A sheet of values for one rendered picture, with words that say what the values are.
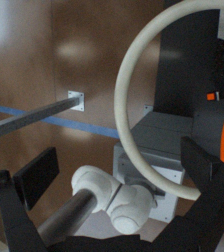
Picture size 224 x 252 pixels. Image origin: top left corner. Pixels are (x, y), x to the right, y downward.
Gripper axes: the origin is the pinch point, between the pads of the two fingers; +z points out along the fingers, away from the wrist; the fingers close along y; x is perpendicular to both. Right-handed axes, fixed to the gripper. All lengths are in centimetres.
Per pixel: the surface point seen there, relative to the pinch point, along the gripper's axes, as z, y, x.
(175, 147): 87, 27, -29
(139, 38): 24.8, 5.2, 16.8
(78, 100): 183, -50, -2
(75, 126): 193, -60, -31
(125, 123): 24.9, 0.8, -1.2
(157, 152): 80, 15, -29
